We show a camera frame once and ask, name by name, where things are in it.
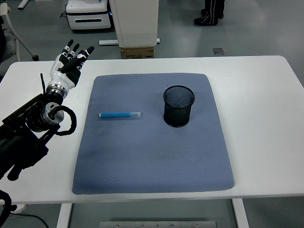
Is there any person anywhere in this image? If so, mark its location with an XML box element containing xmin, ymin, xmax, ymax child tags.
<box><xmin>193</xmin><ymin>0</ymin><xmax>225</xmax><ymax>26</ymax></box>

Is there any blue marker with clear cap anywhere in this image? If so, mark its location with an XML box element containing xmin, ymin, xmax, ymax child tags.
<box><xmin>98</xmin><ymin>111</ymin><xmax>142</xmax><ymax>119</ymax></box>

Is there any black mesh pen holder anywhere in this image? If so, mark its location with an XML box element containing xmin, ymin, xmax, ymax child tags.
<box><xmin>162</xmin><ymin>85</ymin><xmax>196</xmax><ymax>128</ymax></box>

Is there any white tube chair frame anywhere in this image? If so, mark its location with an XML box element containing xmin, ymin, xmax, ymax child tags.
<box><xmin>0</xmin><ymin>4</ymin><xmax>39</xmax><ymax>61</ymax></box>

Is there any white table leg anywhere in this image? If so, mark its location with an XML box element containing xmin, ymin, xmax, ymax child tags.
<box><xmin>56</xmin><ymin>203</ymin><xmax>73</xmax><ymax>228</ymax></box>
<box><xmin>231</xmin><ymin>198</ymin><xmax>249</xmax><ymax>228</ymax></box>

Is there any grey pedestal foot bar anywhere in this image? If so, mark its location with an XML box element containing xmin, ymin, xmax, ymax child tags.
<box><xmin>98</xmin><ymin>38</ymin><xmax>161</xmax><ymax>46</ymax></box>

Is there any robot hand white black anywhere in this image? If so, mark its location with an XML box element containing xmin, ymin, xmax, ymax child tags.
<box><xmin>47</xmin><ymin>39</ymin><xmax>95</xmax><ymax>92</ymax></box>

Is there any black floor cable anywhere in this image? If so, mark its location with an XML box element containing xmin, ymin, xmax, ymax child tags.
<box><xmin>9</xmin><ymin>209</ymin><xmax>49</xmax><ymax>228</ymax></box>

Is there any white power strip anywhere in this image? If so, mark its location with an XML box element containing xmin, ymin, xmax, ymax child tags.
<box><xmin>9</xmin><ymin>203</ymin><xmax>26</xmax><ymax>214</ymax></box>

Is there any brown cardboard box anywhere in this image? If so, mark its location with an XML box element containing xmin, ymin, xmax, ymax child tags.
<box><xmin>120</xmin><ymin>46</ymin><xmax>155</xmax><ymax>59</ymax></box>

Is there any white column pedestal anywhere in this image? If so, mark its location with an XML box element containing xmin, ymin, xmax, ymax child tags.
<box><xmin>108</xmin><ymin>0</ymin><xmax>159</xmax><ymax>48</ymax></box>

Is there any blue textured mat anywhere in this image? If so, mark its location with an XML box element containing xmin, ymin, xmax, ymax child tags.
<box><xmin>72</xmin><ymin>73</ymin><xmax>236</xmax><ymax>195</ymax></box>

